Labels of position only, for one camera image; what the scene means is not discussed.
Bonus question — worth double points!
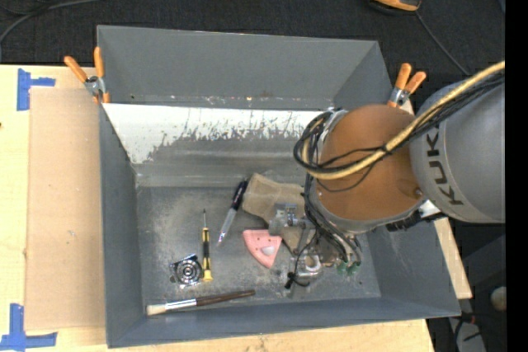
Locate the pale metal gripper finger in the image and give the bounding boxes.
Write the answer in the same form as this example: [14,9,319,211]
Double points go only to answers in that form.
[287,253,323,298]
[268,202,309,237]

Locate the beige cloth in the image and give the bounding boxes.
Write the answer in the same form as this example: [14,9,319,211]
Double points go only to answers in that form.
[241,172,319,257]

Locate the pink triangular pad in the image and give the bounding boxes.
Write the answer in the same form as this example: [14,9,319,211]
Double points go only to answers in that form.
[242,228,285,270]

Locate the black and clear pen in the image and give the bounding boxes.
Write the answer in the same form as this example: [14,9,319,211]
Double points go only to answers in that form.
[216,178,250,248]

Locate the yellow and black screwdriver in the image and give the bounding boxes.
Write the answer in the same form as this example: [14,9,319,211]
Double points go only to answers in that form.
[200,209,215,283]

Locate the grey metal bin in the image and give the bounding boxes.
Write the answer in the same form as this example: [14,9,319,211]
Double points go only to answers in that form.
[96,24,462,349]

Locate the brown cardboard board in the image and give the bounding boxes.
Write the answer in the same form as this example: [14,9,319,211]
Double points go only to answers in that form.
[23,86,109,333]

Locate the brown handled paintbrush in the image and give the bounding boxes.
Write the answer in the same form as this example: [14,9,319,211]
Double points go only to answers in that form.
[145,289,257,317]

